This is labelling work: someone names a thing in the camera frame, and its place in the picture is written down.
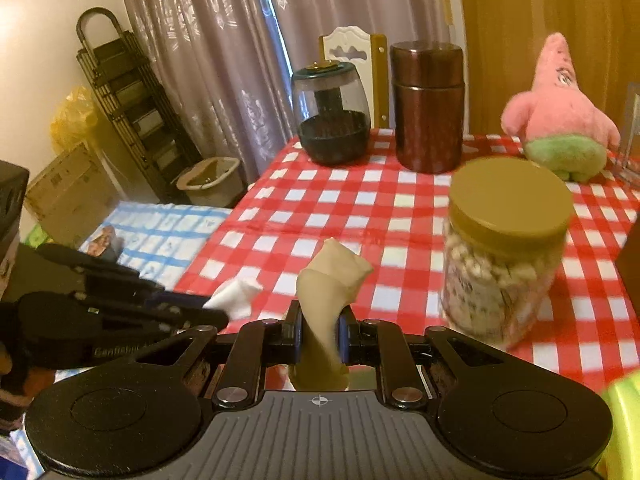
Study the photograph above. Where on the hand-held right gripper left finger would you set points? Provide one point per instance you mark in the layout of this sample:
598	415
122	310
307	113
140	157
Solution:
291	332

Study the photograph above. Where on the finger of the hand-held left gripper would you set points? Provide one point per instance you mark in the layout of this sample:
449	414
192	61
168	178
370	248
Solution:
100	267
165	315

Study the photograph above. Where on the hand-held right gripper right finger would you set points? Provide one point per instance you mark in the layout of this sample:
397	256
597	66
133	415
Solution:
346	335

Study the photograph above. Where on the beige sock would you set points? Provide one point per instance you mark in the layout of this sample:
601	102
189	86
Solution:
325	285

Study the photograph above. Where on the printed picture packet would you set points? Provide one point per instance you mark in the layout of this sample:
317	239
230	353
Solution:
100	245

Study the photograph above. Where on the blue and white checked mat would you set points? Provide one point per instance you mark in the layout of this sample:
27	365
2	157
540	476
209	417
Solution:
165	230

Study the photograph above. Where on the red checkered tablecloth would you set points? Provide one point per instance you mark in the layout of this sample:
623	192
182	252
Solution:
350	200

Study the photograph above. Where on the beige plastic basin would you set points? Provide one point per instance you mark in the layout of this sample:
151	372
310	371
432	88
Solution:
210	180

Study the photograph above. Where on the yellow plastic bag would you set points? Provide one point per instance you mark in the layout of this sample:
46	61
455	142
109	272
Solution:
75	120

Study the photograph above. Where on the black folding rack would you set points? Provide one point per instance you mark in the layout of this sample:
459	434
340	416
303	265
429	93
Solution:
130	105

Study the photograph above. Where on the peanut jar with gold lid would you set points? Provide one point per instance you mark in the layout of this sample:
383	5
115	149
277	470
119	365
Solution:
500	270

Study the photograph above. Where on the glass jar with dark lid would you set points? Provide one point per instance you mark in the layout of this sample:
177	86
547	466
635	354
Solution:
330	135

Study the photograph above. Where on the brown cylindrical canister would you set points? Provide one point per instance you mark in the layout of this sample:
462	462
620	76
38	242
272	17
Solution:
425	110

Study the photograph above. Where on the sheer patterned curtain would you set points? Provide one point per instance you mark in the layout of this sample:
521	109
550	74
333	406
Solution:
200	35

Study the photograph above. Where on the yellow-green packet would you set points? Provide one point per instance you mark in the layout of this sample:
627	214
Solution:
625	420

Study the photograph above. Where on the pink starfish plush toy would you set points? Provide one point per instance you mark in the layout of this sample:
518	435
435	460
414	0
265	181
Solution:
555	110

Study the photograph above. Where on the framed picture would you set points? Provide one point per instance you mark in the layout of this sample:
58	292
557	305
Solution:
631	135

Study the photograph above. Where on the brown wooden panel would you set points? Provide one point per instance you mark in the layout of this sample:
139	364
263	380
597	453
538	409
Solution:
500	10

